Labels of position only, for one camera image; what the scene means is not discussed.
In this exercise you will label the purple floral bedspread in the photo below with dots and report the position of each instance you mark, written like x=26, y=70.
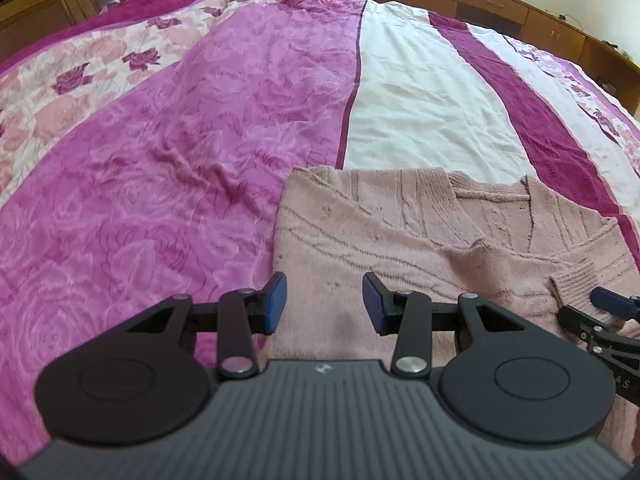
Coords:
x=150, y=157

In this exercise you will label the pink knitted cardigan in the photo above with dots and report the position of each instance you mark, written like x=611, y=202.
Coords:
x=520, y=245

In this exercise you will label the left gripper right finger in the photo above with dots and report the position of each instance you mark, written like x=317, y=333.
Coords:
x=414, y=317

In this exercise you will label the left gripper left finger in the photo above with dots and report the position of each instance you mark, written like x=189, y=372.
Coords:
x=234, y=319

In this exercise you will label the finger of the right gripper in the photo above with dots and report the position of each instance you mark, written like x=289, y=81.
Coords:
x=620, y=353

